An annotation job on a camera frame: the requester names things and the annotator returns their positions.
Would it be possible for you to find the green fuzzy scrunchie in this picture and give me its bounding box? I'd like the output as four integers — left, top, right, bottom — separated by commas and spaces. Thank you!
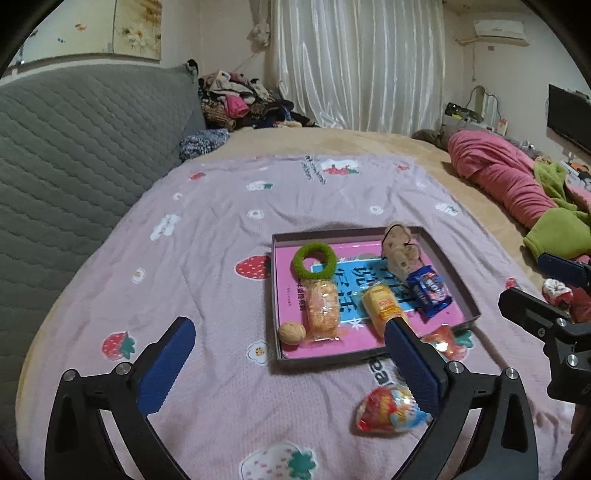
291, 241, 340, 281

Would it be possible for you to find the small colourful doll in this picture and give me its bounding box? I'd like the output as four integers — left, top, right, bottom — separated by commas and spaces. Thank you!
541, 278, 583, 324

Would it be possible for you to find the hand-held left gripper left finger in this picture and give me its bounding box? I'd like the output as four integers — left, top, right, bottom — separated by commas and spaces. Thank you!
45, 316, 197, 480

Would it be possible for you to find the beige bed sheet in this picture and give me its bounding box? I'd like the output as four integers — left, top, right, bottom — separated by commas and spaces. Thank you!
222, 127, 591, 296

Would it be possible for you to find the green fleece blanket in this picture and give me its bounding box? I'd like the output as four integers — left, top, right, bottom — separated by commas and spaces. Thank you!
523, 161, 591, 260

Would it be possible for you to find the white air conditioner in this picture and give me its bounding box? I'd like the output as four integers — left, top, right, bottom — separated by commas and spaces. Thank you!
473, 18, 527, 46

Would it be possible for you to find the purple strawberry print blanket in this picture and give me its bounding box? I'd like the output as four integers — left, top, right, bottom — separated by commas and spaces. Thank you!
18, 154, 573, 480

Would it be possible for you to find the dark brown cloth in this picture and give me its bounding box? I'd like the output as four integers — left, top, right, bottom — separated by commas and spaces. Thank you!
411, 128, 451, 149

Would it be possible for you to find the red colourful snack bag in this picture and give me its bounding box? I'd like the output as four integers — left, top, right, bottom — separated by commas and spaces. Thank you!
355, 385, 432, 435

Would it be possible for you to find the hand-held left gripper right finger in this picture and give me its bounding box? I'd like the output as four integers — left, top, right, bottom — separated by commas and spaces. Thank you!
384, 318, 539, 480

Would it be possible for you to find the black television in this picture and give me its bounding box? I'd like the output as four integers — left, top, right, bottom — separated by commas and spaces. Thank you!
547, 84, 591, 155

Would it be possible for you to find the walnut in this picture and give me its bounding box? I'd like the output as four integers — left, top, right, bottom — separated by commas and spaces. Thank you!
278, 322, 307, 345

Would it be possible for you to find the yellow snack packet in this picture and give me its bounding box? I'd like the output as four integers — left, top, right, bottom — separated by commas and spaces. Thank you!
360, 284, 409, 337

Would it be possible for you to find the small table mirror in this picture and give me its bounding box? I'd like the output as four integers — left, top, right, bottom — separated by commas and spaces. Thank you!
470, 84, 488, 121

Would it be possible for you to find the orange snack packet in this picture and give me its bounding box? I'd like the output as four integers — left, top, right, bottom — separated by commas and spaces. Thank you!
302, 279, 345, 344

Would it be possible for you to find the grey quilted headboard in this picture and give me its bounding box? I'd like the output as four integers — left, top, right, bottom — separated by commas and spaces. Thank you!
0, 62, 206, 416

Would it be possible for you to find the pile of clothes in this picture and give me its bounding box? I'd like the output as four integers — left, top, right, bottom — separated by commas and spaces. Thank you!
198, 69, 319, 131

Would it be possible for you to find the white fabric knot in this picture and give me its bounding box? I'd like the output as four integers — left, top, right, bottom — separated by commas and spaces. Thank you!
247, 22, 271, 47

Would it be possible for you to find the beige plush scrunchie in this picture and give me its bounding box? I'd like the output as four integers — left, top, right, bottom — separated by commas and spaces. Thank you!
381, 222, 422, 280

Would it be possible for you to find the white satin curtain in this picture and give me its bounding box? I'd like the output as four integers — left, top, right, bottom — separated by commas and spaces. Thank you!
265, 0, 446, 137

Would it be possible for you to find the floral wall painting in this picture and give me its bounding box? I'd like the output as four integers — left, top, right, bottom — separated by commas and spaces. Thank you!
0, 0, 163, 75

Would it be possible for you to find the blue patterned cloth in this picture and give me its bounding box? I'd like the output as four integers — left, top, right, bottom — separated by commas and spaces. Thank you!
179, 128, 230, 161

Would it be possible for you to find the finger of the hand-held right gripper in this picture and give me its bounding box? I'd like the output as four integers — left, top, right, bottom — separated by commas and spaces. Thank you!
536, 251, 591, 291
498, 287, 578, 342

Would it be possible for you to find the pink quilt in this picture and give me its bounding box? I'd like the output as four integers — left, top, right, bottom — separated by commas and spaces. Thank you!
447, 130, 591, 232

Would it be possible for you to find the blue cookie packet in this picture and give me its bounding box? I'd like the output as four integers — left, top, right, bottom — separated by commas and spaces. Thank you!
405, 264, 453, 318

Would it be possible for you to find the pink shallow box tray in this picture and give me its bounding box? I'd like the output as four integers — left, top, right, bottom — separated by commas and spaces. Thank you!
270, 225, 481, 374

